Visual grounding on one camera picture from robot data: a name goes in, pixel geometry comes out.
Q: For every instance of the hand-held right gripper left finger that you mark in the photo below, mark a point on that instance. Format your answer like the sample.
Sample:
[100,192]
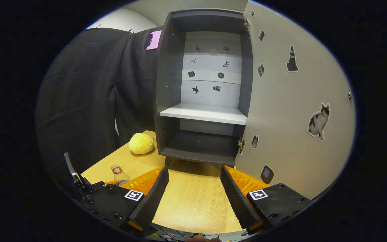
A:
[155,198]

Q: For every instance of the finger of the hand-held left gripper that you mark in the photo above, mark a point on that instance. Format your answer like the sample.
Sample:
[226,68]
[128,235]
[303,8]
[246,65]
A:
[111,183]

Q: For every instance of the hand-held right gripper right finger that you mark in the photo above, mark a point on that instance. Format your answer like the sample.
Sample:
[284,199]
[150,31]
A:
[237,201]

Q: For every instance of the clear plastic bottle red label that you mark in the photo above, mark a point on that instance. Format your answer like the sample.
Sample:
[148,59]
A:
[119,176]

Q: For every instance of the grey cabinet door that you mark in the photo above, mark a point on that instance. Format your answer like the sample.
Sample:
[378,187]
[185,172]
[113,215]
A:
[281,101]

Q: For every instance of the white cabinet shelf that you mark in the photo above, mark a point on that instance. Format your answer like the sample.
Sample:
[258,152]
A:
[207,114]

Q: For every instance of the dark grey cabinet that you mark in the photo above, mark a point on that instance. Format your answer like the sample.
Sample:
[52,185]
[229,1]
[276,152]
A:
[166,67]

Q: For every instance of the yellow plush toy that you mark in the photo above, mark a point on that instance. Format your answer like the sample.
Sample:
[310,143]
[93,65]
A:
[141,144]

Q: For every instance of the black backdrop cloth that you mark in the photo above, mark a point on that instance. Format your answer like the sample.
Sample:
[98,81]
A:
[79,101]

